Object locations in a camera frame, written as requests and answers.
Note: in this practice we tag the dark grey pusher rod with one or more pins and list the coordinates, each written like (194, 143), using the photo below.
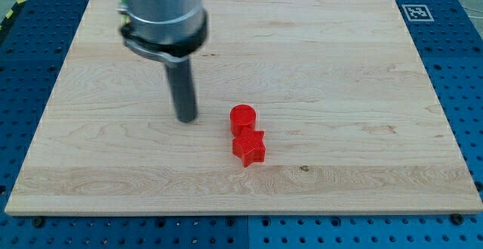
(182, 89)

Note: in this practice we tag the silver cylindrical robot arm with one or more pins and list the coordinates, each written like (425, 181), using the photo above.
(168, 31)

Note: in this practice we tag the red cylinder block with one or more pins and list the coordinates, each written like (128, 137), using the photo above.
(242, 116)

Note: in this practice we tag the red star block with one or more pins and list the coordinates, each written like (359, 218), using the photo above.
(249, 147)

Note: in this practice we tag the light wooden board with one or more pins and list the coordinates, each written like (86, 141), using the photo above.
(352, 123)

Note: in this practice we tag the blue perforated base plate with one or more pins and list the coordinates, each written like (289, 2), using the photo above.
(31, 57)

